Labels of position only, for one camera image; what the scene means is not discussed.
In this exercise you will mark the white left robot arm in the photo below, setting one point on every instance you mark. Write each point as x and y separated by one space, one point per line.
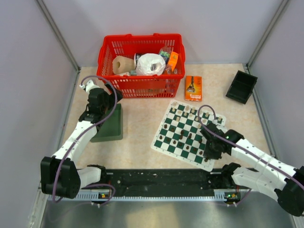
59 176

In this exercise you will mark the red plastic shopping basket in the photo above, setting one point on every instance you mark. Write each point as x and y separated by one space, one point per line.
132 85

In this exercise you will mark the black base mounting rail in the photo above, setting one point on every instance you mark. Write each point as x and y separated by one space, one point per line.
166 182

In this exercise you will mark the metal frame rail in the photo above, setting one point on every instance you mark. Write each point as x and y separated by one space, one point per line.
57 33

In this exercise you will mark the brown toilet paper roll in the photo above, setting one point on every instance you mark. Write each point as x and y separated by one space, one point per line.
122 64

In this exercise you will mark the white wrapped paper roll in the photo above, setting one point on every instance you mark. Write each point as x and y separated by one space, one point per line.
150 64

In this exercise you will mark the orange small carton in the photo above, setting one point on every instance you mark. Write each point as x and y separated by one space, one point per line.
173 60

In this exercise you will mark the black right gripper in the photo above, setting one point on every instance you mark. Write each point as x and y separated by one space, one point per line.
207 153

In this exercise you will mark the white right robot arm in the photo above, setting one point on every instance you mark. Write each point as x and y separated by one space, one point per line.
269 176

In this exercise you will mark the green white chess mat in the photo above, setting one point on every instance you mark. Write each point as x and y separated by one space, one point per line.
179 136

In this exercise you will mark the black plastic bin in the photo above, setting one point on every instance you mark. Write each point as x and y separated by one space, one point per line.
241 87

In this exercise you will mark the orange razor box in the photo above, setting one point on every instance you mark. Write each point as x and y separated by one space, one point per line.
193 88

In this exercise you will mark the green plastic tray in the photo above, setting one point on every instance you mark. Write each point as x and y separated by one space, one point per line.
112 128

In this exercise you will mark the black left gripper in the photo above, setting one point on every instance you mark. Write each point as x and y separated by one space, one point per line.
112 98

